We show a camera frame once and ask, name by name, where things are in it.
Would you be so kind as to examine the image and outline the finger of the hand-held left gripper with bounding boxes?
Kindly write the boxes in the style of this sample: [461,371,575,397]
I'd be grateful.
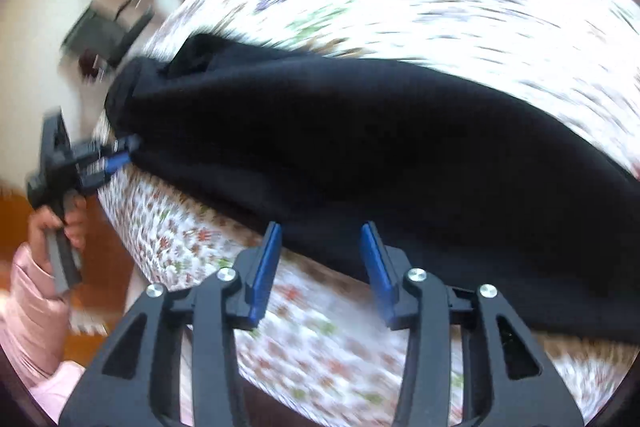
[80,154,133,195]
[75,133,143,160]

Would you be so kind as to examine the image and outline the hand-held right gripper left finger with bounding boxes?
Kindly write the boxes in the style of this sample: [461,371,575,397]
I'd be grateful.
[59,221,284,427]

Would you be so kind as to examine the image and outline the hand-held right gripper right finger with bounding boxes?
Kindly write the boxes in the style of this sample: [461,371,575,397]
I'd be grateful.
[361,221,586,427]

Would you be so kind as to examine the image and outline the black pants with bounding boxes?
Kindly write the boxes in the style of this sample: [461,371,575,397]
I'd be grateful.
[104,33,640,344]

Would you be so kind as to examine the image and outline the person's pink-sleeved left forearm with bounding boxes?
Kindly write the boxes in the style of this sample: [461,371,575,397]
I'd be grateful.
[0,243,87,408]

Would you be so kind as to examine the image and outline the person's left hand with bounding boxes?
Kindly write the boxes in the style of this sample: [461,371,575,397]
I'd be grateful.
[27,194,88,278]

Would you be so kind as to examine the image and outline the black chair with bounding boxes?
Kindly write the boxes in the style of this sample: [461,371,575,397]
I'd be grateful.
[61,0,156,68]

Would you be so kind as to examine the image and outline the small patterned floor mat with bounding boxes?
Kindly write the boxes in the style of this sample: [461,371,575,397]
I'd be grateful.
[69,307,108,337]

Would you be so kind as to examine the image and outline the floral printed bed sheet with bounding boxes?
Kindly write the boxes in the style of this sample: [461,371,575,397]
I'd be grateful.
[95,0,640,425]

